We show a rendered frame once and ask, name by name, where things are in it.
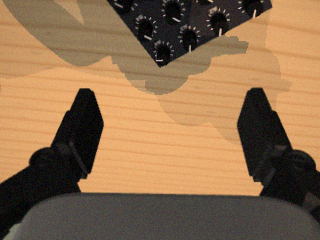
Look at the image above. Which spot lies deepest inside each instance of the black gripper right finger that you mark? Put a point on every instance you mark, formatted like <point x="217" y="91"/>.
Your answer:
<point x="269" y="155"/>

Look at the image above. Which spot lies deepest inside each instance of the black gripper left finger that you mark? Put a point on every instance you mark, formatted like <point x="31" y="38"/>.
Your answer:
<point x="71" y="155"/>

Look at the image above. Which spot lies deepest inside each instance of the black knob box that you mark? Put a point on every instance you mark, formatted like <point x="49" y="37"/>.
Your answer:
<point x="157" y="19"/>

